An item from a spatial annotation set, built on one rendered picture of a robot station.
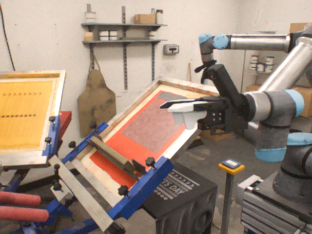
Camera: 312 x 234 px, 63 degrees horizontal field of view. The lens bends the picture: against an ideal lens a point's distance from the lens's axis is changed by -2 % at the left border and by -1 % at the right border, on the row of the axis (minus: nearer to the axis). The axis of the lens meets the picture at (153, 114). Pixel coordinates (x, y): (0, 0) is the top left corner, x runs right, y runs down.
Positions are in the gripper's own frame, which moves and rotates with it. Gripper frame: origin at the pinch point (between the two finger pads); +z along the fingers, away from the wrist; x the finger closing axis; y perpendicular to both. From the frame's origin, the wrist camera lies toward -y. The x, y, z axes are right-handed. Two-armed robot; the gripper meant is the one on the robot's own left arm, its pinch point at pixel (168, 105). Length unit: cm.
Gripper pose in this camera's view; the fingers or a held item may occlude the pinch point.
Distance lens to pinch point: 57.2
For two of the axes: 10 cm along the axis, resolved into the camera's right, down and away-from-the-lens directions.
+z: -9.6, 0.9, -2.7
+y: 0.4, 9.8, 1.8
